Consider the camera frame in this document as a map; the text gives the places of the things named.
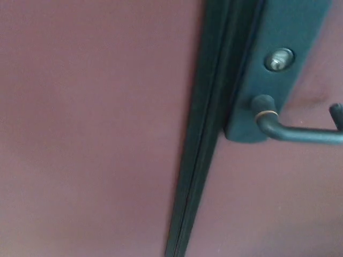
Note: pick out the black door edge strip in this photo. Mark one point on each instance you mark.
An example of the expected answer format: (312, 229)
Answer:
(209, 120)

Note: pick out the maroon door leaf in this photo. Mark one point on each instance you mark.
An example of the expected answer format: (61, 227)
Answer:
(93, 120)
(268, 200)

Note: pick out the silver lock cylinder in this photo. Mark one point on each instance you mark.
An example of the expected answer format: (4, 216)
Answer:
(279, 60)

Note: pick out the black lock plate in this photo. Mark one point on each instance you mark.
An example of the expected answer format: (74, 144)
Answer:
(278, 29)

